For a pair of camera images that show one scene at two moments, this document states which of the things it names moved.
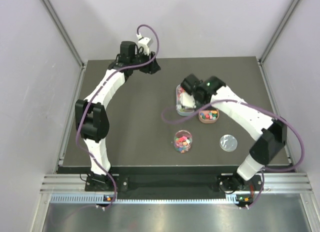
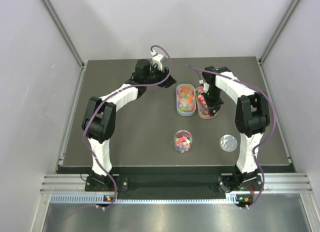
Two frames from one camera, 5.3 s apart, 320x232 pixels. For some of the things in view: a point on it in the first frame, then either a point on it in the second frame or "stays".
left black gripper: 152,66 to 161,74
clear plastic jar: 182,140 stays
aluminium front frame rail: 278,182 stays
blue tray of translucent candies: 182,111 stays
